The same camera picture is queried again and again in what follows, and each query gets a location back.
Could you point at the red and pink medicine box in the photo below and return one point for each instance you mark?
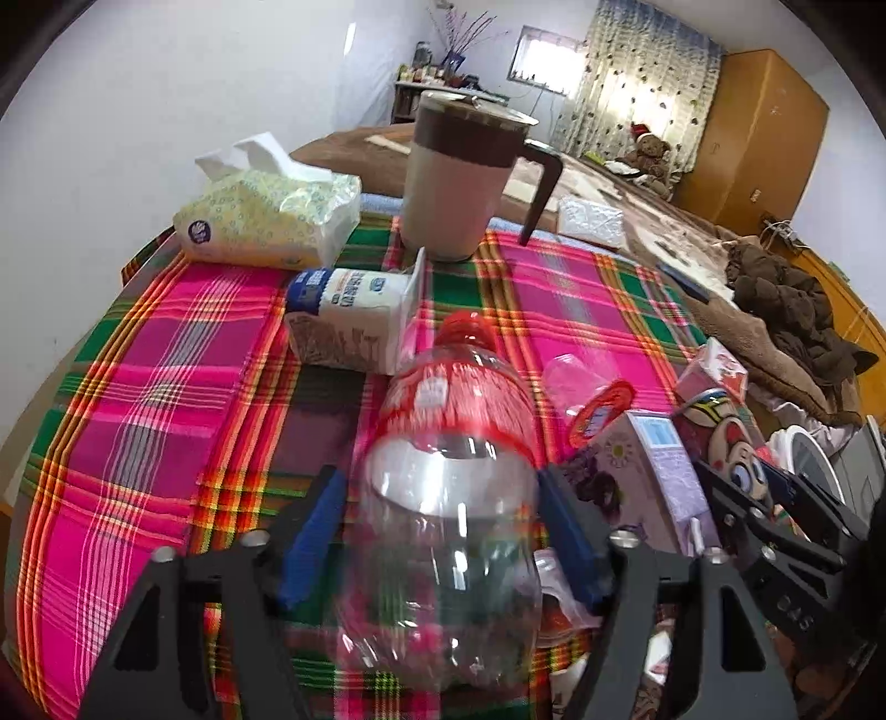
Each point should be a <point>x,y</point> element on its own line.
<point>720,363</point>

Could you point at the clear plastic bottle red label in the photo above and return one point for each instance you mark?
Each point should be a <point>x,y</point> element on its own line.
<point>450,415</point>

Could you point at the shelf with bottles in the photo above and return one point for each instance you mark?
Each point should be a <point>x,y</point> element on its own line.
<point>422,90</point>

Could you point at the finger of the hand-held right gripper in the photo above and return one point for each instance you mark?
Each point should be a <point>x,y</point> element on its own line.
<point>817,505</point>
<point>761,533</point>

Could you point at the vase of dry branches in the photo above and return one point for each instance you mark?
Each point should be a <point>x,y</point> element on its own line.
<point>453,34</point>

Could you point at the small window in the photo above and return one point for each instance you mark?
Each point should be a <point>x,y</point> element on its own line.
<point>547,59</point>

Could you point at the heart print curtain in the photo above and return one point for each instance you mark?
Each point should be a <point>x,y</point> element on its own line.
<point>637,76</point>

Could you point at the white round trash bin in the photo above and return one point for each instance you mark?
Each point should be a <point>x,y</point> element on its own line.
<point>806,457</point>

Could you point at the white lace pattern box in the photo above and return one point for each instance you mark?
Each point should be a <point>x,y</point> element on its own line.
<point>588,220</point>

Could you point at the red cartoon print can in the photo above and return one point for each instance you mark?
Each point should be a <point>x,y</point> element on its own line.
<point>727,436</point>

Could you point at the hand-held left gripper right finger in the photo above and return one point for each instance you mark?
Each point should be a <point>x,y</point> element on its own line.
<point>571,547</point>

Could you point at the blue glasses case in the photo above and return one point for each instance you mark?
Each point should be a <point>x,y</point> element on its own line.
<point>682,280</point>

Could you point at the purple carton box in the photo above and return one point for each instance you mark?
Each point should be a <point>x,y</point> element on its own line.
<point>657,478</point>

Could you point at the wooden headboard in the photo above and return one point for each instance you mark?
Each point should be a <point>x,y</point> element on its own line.
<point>844,284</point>

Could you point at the small clear cup red label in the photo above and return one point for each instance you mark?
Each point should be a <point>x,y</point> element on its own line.
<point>595,415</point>

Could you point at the wooden wardrobe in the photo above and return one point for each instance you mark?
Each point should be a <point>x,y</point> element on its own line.
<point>754,138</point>

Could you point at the clear plastic wrapper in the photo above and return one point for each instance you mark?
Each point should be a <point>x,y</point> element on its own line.
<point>557,588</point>

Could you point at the white and blue milk carton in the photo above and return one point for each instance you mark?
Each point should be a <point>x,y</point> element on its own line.
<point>360,298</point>

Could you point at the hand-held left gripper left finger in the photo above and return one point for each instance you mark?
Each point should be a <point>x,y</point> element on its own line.
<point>311,547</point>

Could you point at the yellow-green patterned tissue pack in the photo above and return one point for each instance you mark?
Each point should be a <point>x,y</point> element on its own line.
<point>263,214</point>

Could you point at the brown jacket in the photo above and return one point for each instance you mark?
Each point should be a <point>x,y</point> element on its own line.
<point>782,298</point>

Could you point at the brown teddy bear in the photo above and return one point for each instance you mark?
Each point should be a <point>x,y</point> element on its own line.
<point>650,156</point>

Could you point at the pink plaid tablecloth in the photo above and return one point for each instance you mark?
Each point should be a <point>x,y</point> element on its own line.
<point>152,429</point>

